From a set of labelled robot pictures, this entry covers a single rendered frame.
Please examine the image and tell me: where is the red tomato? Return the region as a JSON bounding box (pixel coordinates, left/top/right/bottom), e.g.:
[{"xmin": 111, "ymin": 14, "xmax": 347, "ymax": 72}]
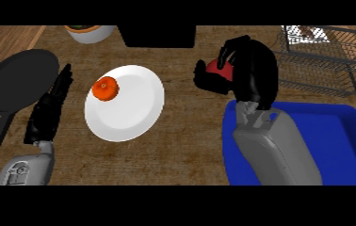
[{"xmin": 204, "ymin": 58, "xmax": 236, "ymax": 83}]

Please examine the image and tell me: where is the grey wire tiered basket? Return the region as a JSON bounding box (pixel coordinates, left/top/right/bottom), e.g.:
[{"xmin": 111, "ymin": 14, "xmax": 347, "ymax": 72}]
[{"xmin": 273, "ymin": 25, "xmax": 356, "ymax": 98}]

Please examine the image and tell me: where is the blue tray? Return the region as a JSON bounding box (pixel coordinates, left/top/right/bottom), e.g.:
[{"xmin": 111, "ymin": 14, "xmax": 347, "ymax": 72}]
[{"xmin": 222, "ymin": 99, "xmax": 356, "ymax": 186}]

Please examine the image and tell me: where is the black box appliance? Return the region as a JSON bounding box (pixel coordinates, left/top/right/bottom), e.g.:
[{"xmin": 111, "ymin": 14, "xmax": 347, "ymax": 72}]
[{"xmin": 115, "ymin": 25, "xmax": 198, "ymax": 49}]

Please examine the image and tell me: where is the white round plate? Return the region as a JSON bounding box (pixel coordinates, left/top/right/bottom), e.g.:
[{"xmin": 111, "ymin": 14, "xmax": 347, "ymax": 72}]
[{"xmin": 83, "ymin": 64, "xmax": 166, "ymax": 143}]

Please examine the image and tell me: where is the dark grey frying pan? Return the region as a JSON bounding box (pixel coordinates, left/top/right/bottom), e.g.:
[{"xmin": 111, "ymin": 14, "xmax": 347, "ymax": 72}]
[{"xmin": 0, "ymin": 48, "xmax": 61, "ymax": 147}]

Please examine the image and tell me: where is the orange fruit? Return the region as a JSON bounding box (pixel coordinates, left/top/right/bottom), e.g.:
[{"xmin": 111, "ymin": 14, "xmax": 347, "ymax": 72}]
[{"xmin": 90, "ymin": 75, "xmax": 121, "ymax": 103}]

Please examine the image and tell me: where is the white plant pot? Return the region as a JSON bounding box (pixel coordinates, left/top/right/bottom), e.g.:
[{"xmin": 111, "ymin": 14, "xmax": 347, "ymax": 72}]
[{"xmin": 62, "ymin": 25, "xmax": 117, "ymax": 45}]

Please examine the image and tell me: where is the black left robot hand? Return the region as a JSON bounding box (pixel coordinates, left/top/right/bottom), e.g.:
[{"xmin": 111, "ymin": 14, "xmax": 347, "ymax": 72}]
[{"xmin": 22, "ymin": 63, "xmax": 75, "ymax": 145}]

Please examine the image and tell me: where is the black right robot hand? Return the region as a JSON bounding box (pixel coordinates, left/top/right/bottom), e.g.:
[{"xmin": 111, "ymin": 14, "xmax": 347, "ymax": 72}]
[{"xmin": 192, "ymin": 35, "xmax": 281, "ymax": 111}]

